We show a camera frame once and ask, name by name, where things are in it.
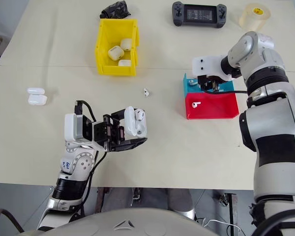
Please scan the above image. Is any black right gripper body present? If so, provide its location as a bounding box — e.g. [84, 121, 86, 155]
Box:
[197, 75, 222, 93]

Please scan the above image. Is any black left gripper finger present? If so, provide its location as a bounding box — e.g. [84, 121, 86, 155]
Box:
[110, 107, 140, 120]
[112, 137, 148, 151]

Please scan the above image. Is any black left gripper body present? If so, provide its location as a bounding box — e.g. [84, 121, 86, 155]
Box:
[92, 113, 126, 152]

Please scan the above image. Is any yellow plastic bin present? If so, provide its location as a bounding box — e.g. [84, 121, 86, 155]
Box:
[95, 19, 140, 77]

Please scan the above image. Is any blue plastic tray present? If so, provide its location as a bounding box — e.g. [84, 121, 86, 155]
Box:
[182, 73, 236, 95]

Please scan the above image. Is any red plastic tray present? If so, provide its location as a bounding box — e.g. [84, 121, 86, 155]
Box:
[185, 92, 239, 120]

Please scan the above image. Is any rusty metal table leg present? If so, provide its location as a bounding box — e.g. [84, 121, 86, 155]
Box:
[94, 187, 106, 214]
[223, 193, 238, 236]

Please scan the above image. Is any black handheld game console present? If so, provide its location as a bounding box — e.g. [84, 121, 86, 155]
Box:
[172, 1, 227, 29]

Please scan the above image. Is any grey cylindrical robot leg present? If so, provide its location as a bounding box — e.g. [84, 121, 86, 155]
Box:
[167, 188, 195, 220]

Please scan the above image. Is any clear adhesive tape roll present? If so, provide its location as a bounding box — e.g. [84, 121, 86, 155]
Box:
[238, 2, 271, 31]

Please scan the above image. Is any grey rounded robot torso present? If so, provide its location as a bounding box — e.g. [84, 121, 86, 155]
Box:
[17, 208, 219, 236]

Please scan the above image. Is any crumpled black plastic bag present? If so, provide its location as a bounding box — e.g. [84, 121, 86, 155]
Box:
[99, 0, 131, 19]

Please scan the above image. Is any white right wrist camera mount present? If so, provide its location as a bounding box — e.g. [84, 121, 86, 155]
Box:
[191, 56, 232, 81]

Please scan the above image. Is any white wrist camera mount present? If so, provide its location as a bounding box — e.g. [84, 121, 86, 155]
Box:
[191, 56, 232, 81]
[64, 113, 85, 143]

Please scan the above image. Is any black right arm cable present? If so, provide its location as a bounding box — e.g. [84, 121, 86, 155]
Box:
[203, 88, 249, 95]

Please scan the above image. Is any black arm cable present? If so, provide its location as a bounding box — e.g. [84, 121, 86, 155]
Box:
[74, 100, 108, 218]
[203, 88, 249, 95]

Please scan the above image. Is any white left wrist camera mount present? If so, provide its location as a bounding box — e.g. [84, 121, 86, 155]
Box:
[64, 113, 85, 143]

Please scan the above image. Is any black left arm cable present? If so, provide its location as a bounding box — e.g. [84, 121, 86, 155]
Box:
[74, 100, 108, 218]

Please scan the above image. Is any thin white cable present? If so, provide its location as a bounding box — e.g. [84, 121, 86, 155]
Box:
[203, 219, 239, 228]

